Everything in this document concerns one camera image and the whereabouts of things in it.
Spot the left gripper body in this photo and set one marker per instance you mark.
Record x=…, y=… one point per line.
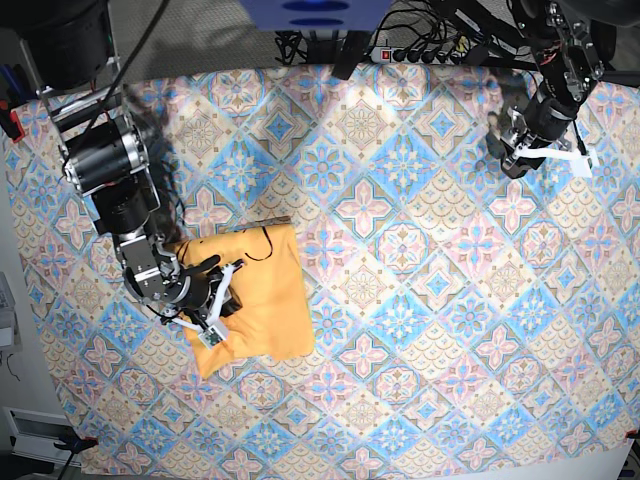
x=542, y=122

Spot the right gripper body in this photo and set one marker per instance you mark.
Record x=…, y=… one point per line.
x=191, y=293

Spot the yellow T-shirt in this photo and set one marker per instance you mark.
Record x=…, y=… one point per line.
x=270, y=300

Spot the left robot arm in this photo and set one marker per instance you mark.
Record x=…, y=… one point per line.
x=565, y=55

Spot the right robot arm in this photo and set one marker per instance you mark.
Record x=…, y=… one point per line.
x=66, y=45

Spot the blue patterned tablecloth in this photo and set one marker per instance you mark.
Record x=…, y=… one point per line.
x=455, y=321

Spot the black clamp on table edge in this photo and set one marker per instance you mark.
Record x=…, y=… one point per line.
x=354, y=47

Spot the red clamp left edge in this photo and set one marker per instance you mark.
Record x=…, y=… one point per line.
x=10, y=122

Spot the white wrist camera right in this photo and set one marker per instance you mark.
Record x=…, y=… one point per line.
x=215, y=331

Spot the white power strip red switch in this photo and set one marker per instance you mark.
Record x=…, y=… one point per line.
x=427, y=55

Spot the aluminium rail with clamp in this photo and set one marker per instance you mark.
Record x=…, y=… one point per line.
x=44, y=437

